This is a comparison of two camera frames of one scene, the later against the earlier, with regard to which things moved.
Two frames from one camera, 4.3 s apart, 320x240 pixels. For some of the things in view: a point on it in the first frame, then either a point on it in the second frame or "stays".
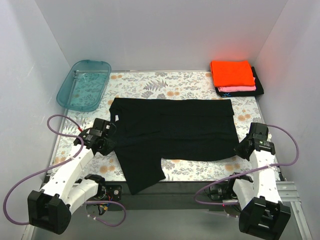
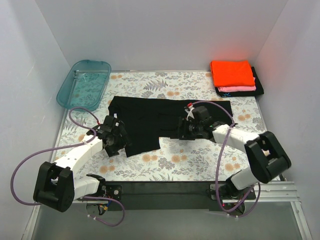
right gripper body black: [243, 149] -> [183, 130]
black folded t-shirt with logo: [258, 90] stays
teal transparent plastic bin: [84, 85] stays
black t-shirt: [150, 130] stays
